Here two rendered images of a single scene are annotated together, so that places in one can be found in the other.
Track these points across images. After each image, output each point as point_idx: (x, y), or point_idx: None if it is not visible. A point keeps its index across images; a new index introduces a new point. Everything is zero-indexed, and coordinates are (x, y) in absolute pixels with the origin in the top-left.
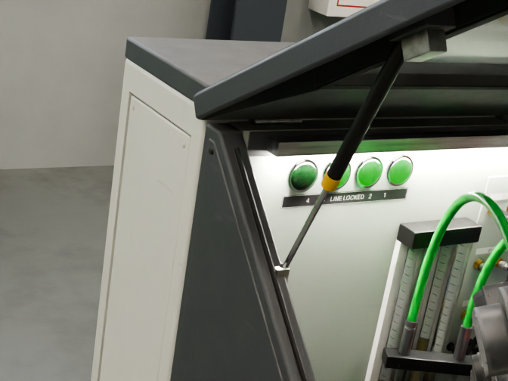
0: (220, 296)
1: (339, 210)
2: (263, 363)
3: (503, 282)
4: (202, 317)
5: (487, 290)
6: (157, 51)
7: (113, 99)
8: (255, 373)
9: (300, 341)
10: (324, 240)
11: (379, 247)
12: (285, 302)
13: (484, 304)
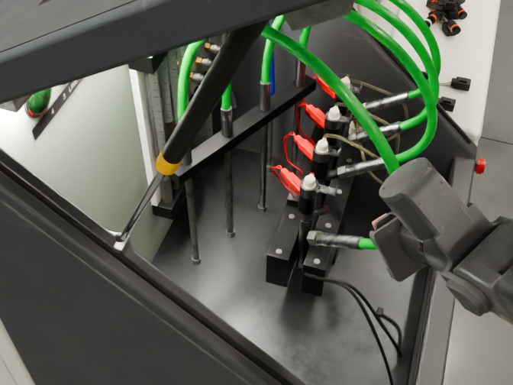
0: (52, 289)
1: (80, 91)
2: (156, 333)
3: (424, 179)
4: (34, 305)
5: (417, 198)
6: None
7: None
8: (149, 340)
9: (186, 296)
10: (80, 127)
11: (120, 88)
12: (149, 273)
13: (409, 206)
